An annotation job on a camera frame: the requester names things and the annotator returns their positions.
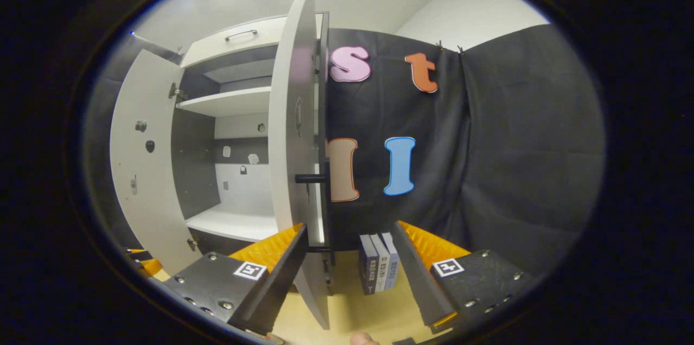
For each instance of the metal door hinge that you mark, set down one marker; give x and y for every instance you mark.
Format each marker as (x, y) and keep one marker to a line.
(174, 91)
(191, 244)

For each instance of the blue-grey book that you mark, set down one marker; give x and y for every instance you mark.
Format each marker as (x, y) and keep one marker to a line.
(392, 259)

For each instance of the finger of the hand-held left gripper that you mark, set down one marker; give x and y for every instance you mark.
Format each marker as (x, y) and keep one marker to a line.
(153, 267)
(135, 251)

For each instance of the white book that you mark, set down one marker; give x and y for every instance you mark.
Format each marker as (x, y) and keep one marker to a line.
(382, 264)

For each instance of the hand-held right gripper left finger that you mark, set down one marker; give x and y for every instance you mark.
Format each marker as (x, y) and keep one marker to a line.
(282, 280)

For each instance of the black binder clip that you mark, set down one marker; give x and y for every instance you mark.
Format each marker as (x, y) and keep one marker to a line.
(460, 50)
(440, 45)

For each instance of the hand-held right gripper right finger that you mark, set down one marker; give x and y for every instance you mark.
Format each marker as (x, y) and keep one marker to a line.
(417, 280)

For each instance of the white cabinet door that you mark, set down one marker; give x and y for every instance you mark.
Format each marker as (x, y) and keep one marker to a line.
(290, 117)
(152, 182)

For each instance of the white cabinet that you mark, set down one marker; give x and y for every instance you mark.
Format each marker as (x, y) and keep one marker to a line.
(233, 101)

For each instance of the white cabinet drawer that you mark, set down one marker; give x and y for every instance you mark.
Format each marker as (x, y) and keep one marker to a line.
(255, 46)

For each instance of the navy book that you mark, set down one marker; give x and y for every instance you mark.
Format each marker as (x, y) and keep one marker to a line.
(367, 266)

